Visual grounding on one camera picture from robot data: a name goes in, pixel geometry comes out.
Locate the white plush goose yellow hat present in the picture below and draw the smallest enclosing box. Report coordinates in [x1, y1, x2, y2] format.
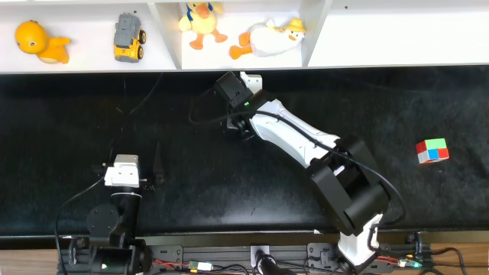
[228, 17, 306, 60]

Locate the white shelf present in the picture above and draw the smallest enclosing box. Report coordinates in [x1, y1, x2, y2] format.
[0, 0, 489, 75]

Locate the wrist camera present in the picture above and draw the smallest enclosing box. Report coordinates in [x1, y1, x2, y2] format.
[103, 154, 141, 189]
[239, 71, 264, 95]

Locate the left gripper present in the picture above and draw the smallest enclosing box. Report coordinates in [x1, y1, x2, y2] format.
[91, 142, 167, 193]

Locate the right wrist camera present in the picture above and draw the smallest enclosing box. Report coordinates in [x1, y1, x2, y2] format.
[239, 71, 264, 95]

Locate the many-coloured puzzle cube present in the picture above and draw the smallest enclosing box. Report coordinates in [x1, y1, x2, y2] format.
[415, 137, 451, 165]

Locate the yellow plush duck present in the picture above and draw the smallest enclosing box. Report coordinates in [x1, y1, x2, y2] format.
[177, 2, 229, 51]

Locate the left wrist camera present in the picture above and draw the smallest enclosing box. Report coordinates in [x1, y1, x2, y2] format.
[103, 154, 141, 189]

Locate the grey and yellow toy truck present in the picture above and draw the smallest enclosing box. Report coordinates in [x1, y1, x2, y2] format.
[112, 12, 147, 63]

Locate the mounting rail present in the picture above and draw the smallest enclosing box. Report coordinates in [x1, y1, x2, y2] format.
[57, 231, 489, 275]

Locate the yellow rubber duck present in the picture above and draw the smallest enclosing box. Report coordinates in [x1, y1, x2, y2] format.
[14, 19, 72, 65]

